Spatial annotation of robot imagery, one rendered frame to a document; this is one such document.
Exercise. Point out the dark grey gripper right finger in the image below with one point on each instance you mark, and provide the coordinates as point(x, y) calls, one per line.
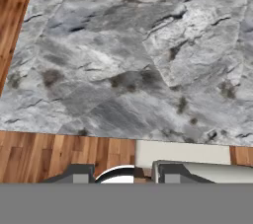
point(173, 170)

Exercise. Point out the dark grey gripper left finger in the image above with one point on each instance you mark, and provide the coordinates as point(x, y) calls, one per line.
point(80, 172)

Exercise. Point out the white round thing black rim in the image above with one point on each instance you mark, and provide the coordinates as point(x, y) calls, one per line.
point(117, 178)

